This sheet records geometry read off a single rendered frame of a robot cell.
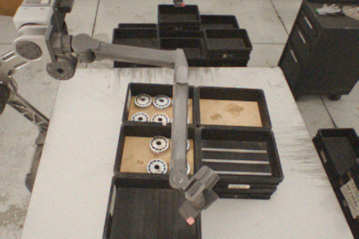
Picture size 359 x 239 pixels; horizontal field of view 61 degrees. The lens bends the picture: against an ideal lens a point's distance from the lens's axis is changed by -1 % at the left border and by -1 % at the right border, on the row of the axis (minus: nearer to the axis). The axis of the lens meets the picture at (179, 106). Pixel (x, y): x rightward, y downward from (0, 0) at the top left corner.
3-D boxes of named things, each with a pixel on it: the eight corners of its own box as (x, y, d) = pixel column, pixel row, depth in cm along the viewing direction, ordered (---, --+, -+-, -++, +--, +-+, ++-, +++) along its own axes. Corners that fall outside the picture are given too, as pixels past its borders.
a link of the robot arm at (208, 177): (170, 181, 107) (171, 178, 99) (191, 157, 110) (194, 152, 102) (195, 205, 105) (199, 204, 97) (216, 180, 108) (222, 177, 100)
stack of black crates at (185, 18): (158, 59, 313) (158, 21, 280) (157, 41, 333) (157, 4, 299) (196, 59, 317) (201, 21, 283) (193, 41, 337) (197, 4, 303)
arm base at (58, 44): (56, 49, 124) (49, 24, 115) (76, 49, 124) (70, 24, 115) (52, 63, 118) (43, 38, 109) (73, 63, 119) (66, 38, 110)
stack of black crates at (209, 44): (201, 86, 291) (207, 49, 257) (197, 65, 311) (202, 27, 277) (242, 86, 295) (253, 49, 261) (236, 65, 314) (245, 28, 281)
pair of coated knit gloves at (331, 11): (318, 16, 251) (320, 13, 249) (310, 4, 263) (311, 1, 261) (346, 16, 253) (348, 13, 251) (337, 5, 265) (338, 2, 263)
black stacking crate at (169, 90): (123, 135, 168) (121, 122, 159) (129, 96, 187) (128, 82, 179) (195, 138, 169) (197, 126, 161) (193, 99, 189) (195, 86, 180)
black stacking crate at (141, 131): (115, 186, 148) (113, 174, 140) (123, 136, 168) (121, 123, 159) (196, 189, 150) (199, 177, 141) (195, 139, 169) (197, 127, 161)
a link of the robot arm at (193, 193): (181, 192, 99) (193, 204, 96) (194, 177, 101) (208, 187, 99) (184, 198, 105) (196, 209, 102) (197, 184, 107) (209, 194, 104)
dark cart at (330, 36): (286, 104, 302) (323, 27, 234) (273, 73, 331) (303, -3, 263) (342, 103, 307) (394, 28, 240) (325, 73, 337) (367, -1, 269)
